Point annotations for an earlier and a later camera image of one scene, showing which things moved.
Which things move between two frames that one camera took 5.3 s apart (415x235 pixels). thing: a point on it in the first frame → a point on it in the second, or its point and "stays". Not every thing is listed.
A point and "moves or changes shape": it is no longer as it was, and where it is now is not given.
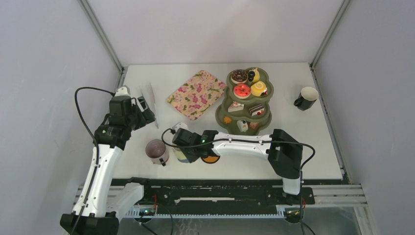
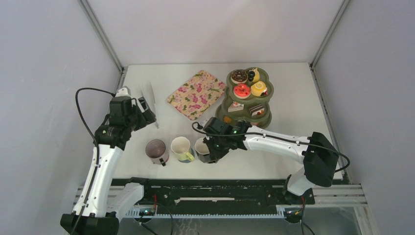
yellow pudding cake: [259, 88] stays
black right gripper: [191, 158] → [216, 154]
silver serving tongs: [147, 93] stays
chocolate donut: [239, 76] stays
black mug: [308, 96] moves or changes shape
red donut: [242, 90] stays
